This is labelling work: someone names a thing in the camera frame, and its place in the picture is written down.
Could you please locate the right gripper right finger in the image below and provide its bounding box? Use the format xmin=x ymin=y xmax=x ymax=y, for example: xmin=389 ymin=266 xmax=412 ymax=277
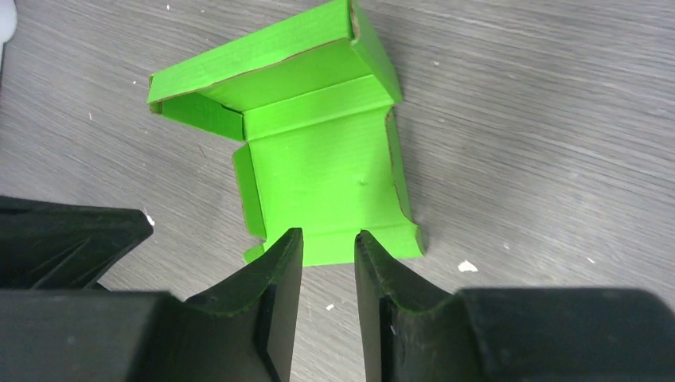
xmin=354 ymin=231 xmax=674 ymax=381

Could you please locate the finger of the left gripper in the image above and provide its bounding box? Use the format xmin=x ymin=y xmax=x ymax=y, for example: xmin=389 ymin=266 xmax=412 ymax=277
xmin=1 ymin=196 xmax=154 ymax=290

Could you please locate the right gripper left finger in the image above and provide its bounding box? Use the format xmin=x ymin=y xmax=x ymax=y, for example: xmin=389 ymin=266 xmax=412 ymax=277
xmin=1 ymin=228 xmax=303 ymax=381

